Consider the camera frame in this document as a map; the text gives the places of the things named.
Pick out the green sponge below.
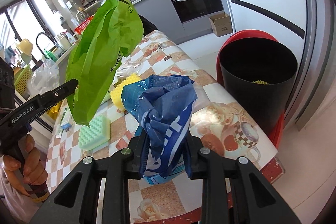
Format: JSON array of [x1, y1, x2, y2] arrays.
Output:
[[78, 115, 110, 151]]

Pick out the blue plastic bag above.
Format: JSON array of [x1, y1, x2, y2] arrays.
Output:
[[121, 75, 198, 185]]

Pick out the green plastic bag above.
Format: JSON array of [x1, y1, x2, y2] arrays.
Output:
[[66, 0, 143, 125]]

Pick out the pink sleeved left forearm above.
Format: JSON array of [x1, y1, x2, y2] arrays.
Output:
[[1, 156, 39, 223]]

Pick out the black trash bin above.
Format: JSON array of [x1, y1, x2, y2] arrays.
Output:
[[219, 38, 298, 134]]

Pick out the person's left hand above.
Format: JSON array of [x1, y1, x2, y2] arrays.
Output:
[[2, 134, 48, 197]]

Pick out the yellow green basket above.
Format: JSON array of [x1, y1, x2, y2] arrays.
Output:
[[14, 65, 33, 96]]

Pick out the crumpled clear plastic bag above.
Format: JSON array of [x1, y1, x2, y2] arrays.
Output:
[[27, 59, 60, 97]]

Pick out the white green carton box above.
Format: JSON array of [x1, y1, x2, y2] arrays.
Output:
[[56, 106, 74, 139]]

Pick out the red plastic stool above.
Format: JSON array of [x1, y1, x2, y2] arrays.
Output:
[[216, 29, 285, 150]]

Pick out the checkered patterned tablecloth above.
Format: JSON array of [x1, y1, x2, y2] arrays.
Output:
[[46, 31, 284, 223]]

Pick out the yellow bowl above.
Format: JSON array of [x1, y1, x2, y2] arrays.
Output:
[[16, 39, 33, 56]]

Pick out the black faucet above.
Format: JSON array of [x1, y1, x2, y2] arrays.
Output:
[[35, 32, 57, 59]]

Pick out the yellow sponge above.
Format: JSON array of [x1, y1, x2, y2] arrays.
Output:
[[109, 73, 144, 113]]

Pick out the red plastic basket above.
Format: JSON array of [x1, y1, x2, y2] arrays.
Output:
[[75, 15, 94, 35]]

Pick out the yellow mesh scrubber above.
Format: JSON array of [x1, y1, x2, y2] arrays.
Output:
[[253, 80, 268, 85]]

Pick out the black garment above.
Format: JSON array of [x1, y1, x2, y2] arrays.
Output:
[[138, 15, 158, 36]]

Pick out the cardboard box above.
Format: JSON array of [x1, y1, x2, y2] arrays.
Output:
[[209, 12, 233, 37]]

